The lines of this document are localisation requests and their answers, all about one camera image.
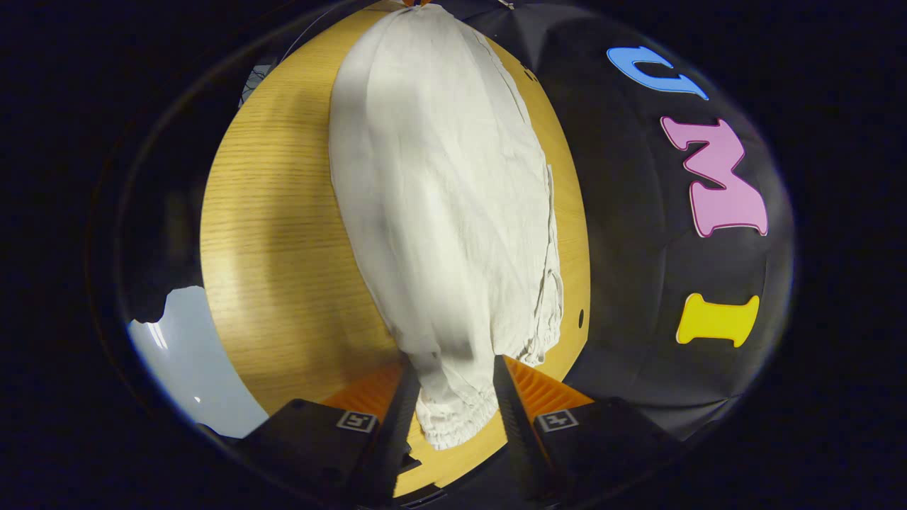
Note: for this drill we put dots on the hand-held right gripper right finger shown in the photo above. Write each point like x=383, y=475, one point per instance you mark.
x=521, y=432

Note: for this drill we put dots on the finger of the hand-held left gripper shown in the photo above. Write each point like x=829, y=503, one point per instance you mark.
x=413, y=3

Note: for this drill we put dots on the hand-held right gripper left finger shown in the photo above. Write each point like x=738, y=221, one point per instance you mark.
x=393, y=425

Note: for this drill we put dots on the white jeans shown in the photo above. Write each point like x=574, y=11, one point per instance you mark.
x=446, y=212

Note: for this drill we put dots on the black backdrop cloth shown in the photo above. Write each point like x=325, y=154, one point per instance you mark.
x=623, y=212

